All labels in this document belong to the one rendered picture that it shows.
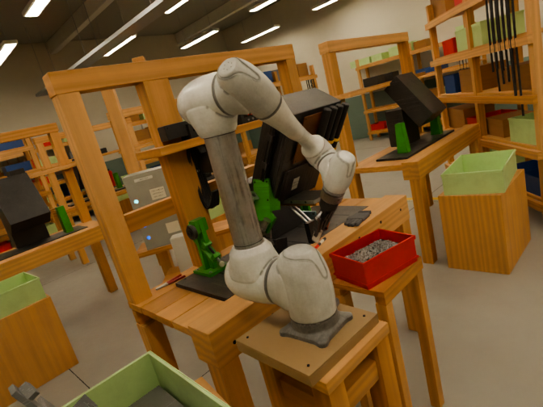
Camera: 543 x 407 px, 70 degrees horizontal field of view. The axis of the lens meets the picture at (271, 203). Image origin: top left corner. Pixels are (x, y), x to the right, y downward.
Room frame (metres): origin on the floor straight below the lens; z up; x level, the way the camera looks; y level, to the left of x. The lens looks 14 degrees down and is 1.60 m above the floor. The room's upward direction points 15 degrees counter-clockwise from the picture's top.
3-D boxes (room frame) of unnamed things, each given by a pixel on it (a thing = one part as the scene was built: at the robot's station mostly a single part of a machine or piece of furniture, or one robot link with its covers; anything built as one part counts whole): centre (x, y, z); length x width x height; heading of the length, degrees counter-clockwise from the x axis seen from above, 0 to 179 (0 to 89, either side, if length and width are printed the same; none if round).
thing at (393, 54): (9.95, -4.22, 1.12); 3.22 x 0.55 x 2.23; 42
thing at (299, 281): (1.13, -0.04, 1.05); 0.18 x 0.16 x 0.22; 51
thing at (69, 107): (2.21, 0.20, 1.36); 1.49 x 0.09 x 0.97; 132
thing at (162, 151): (2.18, 0.17, 1.52); 0.90 x 0.25 x 0.04; 132
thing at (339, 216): (1.98, 0.00, 0.89); 1.10 x 0.42 x 0.02; 132
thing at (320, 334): (1.14, -0.06, 0.91); 0.22 x 0.18 x 0.06; 136
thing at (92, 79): (2.21, 0.20, 1.89); 1.50 x 0.09 x 0.09; 132
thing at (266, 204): (1.89, 0.01, 1.17); 0.13 x 0.12 x 0.20; 132
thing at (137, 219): (2.26, 0.25, 1.23); 1.30 x 0.05 x 0.09; 132
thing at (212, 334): (1.77, -0.19, 0.82); 1.50 x 0.14 x 0.15; 132
